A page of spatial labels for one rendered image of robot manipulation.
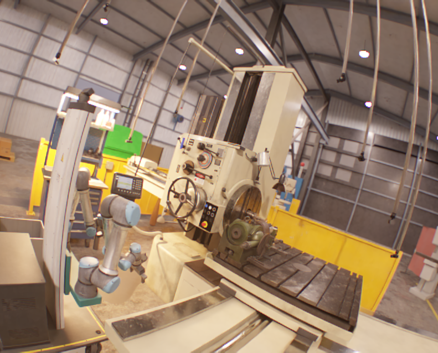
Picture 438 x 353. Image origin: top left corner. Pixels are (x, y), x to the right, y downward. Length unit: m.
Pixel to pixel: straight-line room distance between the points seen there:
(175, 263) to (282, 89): 2.31
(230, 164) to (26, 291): 1.80
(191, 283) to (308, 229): 2.47
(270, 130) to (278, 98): 0.41
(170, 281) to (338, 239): 2.77
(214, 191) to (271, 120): 1.13
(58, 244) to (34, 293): 0.32
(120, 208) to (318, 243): 3.52
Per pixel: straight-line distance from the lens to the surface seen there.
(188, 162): 2.33
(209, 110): 3.32
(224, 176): 2.05
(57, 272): 1.49
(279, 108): 2.74
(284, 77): 2.91
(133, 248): 1.51
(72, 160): 1.23
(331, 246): 4.15
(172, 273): 2.59
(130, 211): 1.18
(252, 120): 2.83
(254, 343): 1.56
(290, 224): 4.29
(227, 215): 2.12
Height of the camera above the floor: 1.68
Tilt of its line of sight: 3 degrees down
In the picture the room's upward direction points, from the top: 18 degrees clockwise
